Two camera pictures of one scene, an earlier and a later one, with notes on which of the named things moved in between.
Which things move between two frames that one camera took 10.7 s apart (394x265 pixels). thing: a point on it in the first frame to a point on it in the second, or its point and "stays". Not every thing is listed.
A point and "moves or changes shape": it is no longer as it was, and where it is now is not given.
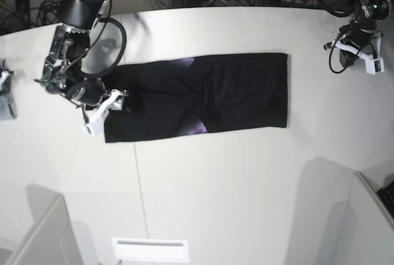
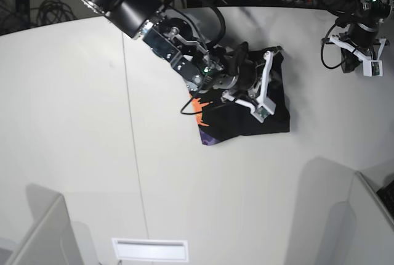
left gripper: [93, 92] to [245, 81]
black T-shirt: [199, 95] moves or changes shape
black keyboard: [386, 194] stays
